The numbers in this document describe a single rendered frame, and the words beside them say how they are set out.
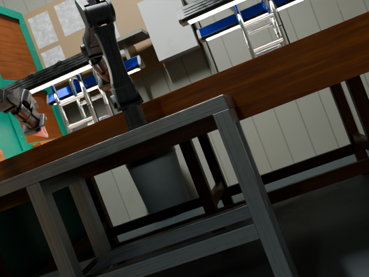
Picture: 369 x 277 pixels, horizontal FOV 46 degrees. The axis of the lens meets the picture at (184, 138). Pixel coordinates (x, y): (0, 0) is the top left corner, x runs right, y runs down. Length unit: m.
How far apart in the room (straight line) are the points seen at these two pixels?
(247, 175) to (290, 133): 2.80
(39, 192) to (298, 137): 2.95
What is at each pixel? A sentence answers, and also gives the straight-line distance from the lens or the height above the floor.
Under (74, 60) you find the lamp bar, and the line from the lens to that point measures 2.05.
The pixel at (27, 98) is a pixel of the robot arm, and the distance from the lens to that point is 1.92.
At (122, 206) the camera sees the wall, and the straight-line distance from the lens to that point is 4.25.
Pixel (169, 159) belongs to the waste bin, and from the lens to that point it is 3.58.
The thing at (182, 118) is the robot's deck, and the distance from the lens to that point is 1.18.
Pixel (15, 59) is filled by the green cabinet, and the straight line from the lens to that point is 3.02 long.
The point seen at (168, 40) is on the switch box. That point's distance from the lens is 3.84.
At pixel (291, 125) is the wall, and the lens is 3.95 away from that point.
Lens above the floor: 0.62
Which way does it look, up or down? 1 degrees down
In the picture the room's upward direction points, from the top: 21 degrees counter-clockwise
